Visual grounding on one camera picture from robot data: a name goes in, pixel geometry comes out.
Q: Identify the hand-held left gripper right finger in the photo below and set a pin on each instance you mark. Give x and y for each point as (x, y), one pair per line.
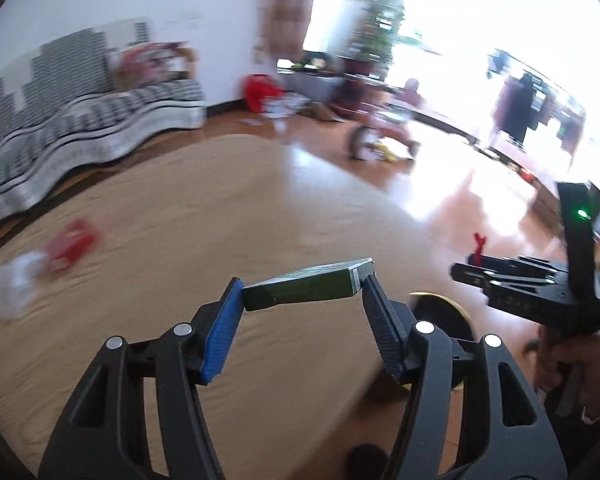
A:
(385, 330)

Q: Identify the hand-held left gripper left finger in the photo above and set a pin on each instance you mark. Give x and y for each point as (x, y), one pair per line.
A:
(222, 330)

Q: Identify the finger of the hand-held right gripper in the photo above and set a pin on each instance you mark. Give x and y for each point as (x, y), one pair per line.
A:
(510, 270)

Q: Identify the dark green box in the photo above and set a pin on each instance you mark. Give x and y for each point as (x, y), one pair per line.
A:
(305, 285)

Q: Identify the person's right hand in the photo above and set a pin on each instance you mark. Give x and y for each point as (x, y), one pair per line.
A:
(597, 375)

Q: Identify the low wooden cabinet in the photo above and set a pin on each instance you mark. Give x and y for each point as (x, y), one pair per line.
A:
(505, 160)

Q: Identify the dark hanging coat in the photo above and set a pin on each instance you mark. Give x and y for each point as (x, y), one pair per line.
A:
(515, 107)

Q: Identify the red wrapper packet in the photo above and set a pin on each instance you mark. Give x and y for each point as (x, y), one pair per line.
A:
(72, 245)

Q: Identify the child tricycle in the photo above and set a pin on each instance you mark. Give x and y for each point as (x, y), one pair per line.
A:
(385, 127)

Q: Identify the flat cardboard piece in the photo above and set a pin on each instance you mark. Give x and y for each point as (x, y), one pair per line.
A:
(325, 112)

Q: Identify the white bags on floor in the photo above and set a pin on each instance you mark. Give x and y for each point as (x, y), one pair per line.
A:
(285, 107)

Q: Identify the red bag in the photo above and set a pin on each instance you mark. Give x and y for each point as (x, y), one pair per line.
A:
(260, 90)

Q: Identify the black and white striped sofa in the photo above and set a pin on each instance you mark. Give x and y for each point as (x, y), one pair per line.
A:
(80, 120)

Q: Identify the dark low bench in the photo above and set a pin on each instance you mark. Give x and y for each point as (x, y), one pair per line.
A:
(310, 82)

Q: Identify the potted plant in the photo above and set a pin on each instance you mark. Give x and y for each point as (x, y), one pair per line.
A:
(377, 25)

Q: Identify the brown checked curtain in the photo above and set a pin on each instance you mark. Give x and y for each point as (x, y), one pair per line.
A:
(290, 5)

